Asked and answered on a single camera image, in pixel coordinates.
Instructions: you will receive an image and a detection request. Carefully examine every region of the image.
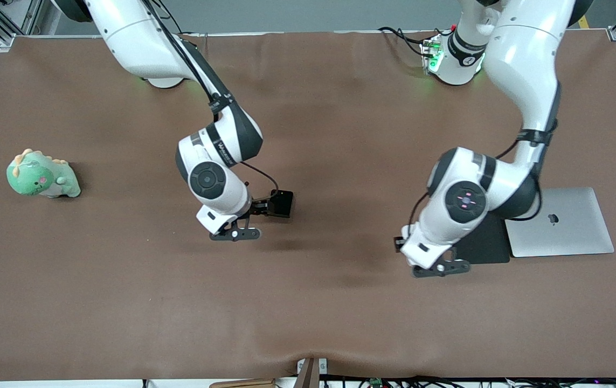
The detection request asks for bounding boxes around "black phone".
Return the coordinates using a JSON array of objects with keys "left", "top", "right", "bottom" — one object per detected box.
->
[{"left": 270, "top": 190, "right": 294, "bottom": 219}]

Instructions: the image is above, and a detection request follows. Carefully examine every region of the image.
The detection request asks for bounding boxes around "black mouse pad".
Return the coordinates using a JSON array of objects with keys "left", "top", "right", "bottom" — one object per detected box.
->
[{"left": 451, "top": 213, "right": 511, "bottom": 265}]

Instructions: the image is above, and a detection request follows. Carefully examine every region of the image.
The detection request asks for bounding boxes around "brown table cover mat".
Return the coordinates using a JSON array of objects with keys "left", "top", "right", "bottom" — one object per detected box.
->
[{"left": 0, "top": 30, "right": 616, "bottom": 381}]

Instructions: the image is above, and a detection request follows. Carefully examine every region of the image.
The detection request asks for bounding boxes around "silver closed laptop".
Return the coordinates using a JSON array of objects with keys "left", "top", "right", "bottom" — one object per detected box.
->
[{"left": 504, "top": 186, "right": 615, "bottom": 258}]

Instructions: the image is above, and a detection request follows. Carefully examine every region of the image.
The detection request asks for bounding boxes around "brown wooden board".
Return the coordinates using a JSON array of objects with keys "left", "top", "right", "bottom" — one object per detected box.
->
[{"left": 209, "top": 378, "right": 276, "bottom": 388}]

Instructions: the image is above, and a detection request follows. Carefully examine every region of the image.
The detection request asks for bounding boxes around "green dinosaur plush toy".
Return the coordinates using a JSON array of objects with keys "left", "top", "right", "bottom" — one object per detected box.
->
[{"left": 6, "top": 148, "right": 81, "bottom": 199}]

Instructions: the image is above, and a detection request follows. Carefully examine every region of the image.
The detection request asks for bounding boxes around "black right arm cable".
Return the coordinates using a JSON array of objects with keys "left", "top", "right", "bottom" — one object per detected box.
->
[{"left": 141, "top": 0, "right": 280, "bottom": 195}]

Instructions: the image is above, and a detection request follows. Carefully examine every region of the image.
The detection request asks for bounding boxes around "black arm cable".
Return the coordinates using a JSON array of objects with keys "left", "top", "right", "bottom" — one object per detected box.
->
[
  {"left": 407, "top": 121, "right": 559, "bottom": 230},
  {"left": 141, "top": 0, "right": 280, "bottom": 195}
]

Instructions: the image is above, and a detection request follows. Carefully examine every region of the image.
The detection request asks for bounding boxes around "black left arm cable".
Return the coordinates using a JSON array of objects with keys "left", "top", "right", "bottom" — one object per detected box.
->
[{"left": 407, "top": 121, "right": 559, "bottom": 230}]

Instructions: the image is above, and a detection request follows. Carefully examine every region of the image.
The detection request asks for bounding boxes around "grey metal bracket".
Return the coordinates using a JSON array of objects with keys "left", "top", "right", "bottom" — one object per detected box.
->
[{"left": 296, "top": 357, "right": 329, "bottom": 376}]

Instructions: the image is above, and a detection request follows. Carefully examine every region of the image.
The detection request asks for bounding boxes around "brown upright post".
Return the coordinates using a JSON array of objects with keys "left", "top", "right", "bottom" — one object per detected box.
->
[{"left": 295, "top": 357, "right": 320, "bottom": 388}]

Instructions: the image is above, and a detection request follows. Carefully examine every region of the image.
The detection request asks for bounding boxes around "black right base cable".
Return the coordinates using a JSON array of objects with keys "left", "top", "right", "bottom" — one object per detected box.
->
[{"left": 162, "top": 0, "right": 184, "bottom": 36}]

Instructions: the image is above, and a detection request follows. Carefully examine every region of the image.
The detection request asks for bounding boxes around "black base cable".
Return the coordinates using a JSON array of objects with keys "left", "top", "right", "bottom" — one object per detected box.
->
[
  {"left": 378, "top": 26, "right": 440, "bottom": 57},
  {"left": 162, "top": 0, "right": 184, "bottom": 36}
]

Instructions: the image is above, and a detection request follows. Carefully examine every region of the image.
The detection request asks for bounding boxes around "black left base cable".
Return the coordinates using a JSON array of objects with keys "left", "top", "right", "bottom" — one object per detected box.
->
[{"left": 378, "top": 26, "right": 440, "bottom": 57}]

